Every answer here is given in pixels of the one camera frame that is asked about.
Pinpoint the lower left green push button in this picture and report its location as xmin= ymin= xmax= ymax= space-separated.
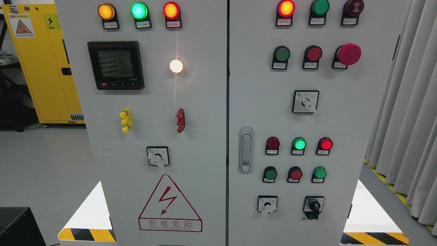
xmin=262 ymin=166 xmax=278 ymax=183

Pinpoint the green push button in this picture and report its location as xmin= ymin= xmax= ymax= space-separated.
xmin=271 ymin=45 xmax=291 ymax=70
xmin=262 ymin=166 xmax=278 ymax=183
xmin=311 ymin=166 xmax=327 ymax=183

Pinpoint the lower red push button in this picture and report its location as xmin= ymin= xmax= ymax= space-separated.
xmin=287 ymin=166 xmax=303 ymax=183

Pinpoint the red push button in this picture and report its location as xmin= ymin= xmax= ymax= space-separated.
xmin=287 ymin=166 xmax=303 ymax=183
xmin=302 ymin=45 xmax=323 ymax=69

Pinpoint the upper green push button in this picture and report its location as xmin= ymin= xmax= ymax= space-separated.
xmin=271 ymin=45 xmax=291 ymax=70

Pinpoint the lower right green push button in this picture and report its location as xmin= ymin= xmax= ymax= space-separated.
xmin=311 ymin=166 xmax=327 ymax=183

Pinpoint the upper red push button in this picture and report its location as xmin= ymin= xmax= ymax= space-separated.
xmin=302 ymin=45 xmax=323 ymax=69

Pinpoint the red emergency stop mushroom button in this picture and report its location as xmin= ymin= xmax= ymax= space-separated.
xmin=331 ymin=43 xmax=362 ymax=70

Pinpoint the red terminal block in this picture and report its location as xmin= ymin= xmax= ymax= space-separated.
xmin=176 ymin=108 xmax=186 ymax=133

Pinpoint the lower left red indicator lamp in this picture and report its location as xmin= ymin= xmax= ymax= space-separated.
xmin=265 ymin=136 xmax=280 ymax=155

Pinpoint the red indicator lamp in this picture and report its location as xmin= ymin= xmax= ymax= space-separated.
xmin=265 ymin=136 xmax=280 ymax=155
xmin=315 ymin=137 xmax=334 ymax=156
xmin=163 ymin=1 xmax=182 ymax=29

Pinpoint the white lit indicator lamp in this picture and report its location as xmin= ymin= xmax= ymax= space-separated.
xmin=169 ymin=59 xmax=184 ymax=73

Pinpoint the left grey cabinet door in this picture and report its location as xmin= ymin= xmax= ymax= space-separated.
xmin=55 ymin=0 xmax=227 ymax=246

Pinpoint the grey cabinet door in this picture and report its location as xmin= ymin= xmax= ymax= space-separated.
xmin=228 ymin=0 xmax=411 ymax=246
xmin=55 ymin=0 xmax=227 ymax=246

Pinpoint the lower green indicator lamp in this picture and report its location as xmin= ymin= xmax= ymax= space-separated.
xmin=291 ymin=137 xmax=307 ymax=155

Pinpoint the green indicator lamp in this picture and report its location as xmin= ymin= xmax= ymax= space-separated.
xmin=291 ymin=137 xmax=307 ymax=155
xmin=131 ymin=2 xmax=152 ymax=29

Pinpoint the yellow terminal block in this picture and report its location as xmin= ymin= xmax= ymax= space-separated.
xmin=119 ymin=108 xmax=132 ymax=133

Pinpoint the right grey cabinet door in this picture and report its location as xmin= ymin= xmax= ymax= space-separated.
xmin=228 ymin=0 xmax=411 ymax=246

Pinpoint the red high voltage warning sticker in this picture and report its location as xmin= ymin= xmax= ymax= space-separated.
xmin=138 ymin=174 xmax=203 ymax=232

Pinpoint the lower right red indicator lamp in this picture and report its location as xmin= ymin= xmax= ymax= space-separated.
xmin=315 ymin=137 xmax=334 ymax=156

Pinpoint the black digital power meter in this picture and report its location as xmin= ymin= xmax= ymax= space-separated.
xmin=87 ymin=41 xmax=145 ymax=90

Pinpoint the red indicator lamp top left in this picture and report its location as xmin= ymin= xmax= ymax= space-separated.
xmin=163 ymin=1 xmax=182 ymax=29

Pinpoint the red lit lamp top right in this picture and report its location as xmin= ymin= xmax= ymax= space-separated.
xmin=275 ymin=0 xmax=295 ymax=27

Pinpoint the green indicator lamp top left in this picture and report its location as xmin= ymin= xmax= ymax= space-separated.
xmin=131 ymin=2 xmax=152 ymax=29

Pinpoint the green lamp top right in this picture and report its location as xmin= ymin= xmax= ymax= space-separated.
xmin=308 ymin=0 xmax=330 ymax=26

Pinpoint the yellow indicator lamp top left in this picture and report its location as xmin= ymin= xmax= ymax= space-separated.
xmin=97 ymin=3 xmax=119 ymax=29

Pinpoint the dark red buzzer lamp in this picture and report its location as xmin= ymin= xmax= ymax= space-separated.
xmin=340 ymin=0 xmax=365 ymax=26

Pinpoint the grey curtain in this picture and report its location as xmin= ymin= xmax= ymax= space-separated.
xmin=366 ymin=0 xmax=437 ymax=227

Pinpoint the yellow safety storage cabinet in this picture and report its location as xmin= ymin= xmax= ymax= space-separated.
xmin=2 ymin=4 xmax=85 ymax=126

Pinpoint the black box bottom left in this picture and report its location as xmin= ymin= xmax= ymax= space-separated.
xmin=0 ymin=207 xmax=46 ymax=246

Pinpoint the silver cabinet door handle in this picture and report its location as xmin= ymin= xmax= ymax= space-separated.
xmin=239 ymin=127 xmax=253 ymax=173

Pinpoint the left door rotary selector switch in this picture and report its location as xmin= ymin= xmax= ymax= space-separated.
xmin=146 ymin=146 xmax=170 ymax=167

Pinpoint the upper right rotary selector switch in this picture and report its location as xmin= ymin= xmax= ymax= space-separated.
xmin=292 ymin=90 xmax=320 ymax=114

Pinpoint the bottom white rotary selector switch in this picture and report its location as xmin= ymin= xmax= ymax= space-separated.
xmin=257 ymin=195 xmax=278 ymax=216

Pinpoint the black knob selector switch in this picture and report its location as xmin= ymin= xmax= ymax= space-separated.
xmin=302 ymin=196 xmax=325 ymax=220

